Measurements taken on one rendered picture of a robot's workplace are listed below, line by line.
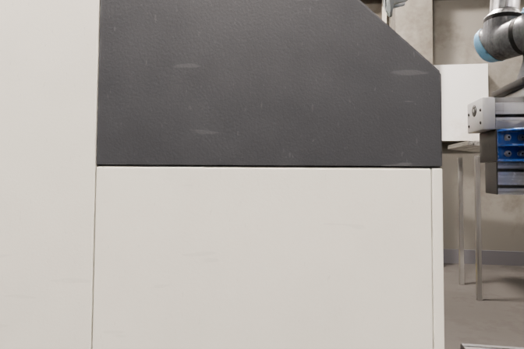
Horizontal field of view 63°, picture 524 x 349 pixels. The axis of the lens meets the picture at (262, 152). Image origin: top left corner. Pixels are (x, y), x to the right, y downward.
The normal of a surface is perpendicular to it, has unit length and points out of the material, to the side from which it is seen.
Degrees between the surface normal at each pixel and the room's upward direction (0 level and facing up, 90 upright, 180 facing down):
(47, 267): 90
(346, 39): 90
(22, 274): 90
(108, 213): 90
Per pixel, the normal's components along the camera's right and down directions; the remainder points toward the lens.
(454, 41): -0.16, -0.04
